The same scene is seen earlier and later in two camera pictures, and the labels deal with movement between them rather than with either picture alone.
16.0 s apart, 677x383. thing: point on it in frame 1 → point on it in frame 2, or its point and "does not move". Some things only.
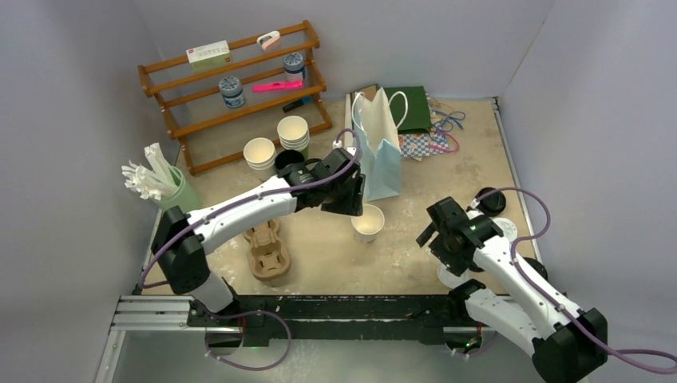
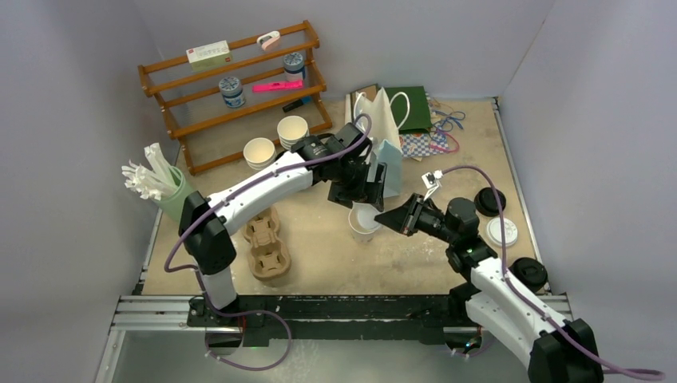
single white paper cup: (366, 227) does not move
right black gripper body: (457, 262) → (428, 221)
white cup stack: (259, 153) does not move
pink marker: (279, 85) does not move
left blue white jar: (231, 90) does not move
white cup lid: (451, 279) → (366, 214)
